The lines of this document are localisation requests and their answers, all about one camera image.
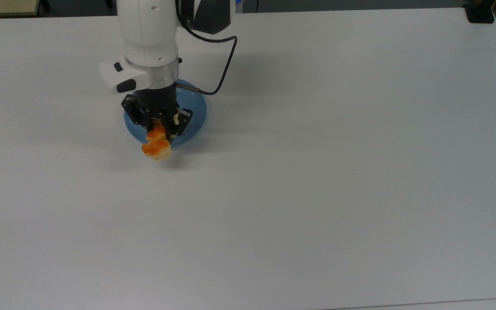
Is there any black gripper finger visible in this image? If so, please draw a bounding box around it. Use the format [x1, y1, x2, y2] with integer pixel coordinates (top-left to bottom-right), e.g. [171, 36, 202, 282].
[168, 108, 193, 140]
[121, 96, 153, 130]

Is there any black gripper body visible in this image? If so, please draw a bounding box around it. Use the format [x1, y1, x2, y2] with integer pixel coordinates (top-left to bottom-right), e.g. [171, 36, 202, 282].
[134, 84, 178, 126]

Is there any orange glazed bread loaf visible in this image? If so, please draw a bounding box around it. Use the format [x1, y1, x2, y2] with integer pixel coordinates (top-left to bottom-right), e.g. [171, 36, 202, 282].
[141, 123, 172, 162]

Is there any blue round plate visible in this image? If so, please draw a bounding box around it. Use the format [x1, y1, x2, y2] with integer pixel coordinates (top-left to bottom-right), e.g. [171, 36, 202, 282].
[123, 78, 208, 149]

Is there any wooden desk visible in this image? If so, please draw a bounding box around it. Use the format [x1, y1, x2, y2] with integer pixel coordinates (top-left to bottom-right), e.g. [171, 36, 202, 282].
[0, 0, 42, 18]

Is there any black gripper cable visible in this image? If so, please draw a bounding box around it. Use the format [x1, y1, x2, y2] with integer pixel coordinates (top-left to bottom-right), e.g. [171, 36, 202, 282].
[175, 0, 238, 96]

